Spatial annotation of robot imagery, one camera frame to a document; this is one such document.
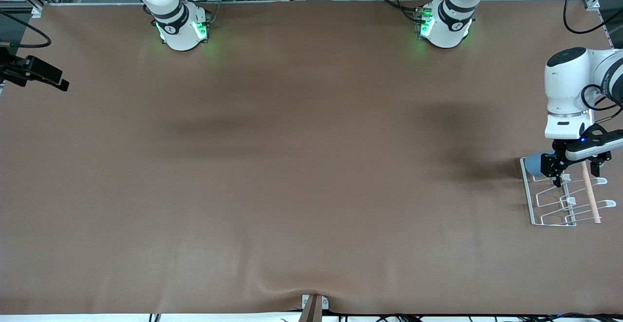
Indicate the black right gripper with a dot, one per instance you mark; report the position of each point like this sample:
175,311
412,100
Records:
19,71

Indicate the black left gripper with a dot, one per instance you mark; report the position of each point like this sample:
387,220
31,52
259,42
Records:
553,164

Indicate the blue plastic cup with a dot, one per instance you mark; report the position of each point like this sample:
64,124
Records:
533,164

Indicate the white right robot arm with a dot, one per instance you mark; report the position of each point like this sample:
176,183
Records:
175,25

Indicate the brown table mat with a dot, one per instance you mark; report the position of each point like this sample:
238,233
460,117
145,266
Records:
311,142

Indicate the aluminium frame corner bracket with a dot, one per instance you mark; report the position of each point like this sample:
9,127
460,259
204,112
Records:
37,10
591,3

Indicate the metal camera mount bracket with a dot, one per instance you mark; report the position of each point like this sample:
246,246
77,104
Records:
314,310

